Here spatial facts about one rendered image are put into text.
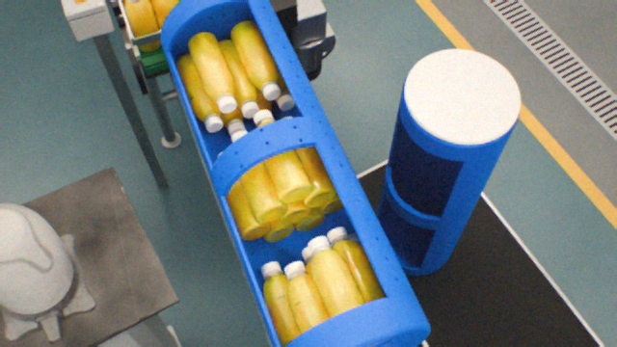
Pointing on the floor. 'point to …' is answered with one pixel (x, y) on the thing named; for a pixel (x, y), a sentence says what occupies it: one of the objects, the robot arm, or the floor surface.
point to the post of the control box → (129, 107)
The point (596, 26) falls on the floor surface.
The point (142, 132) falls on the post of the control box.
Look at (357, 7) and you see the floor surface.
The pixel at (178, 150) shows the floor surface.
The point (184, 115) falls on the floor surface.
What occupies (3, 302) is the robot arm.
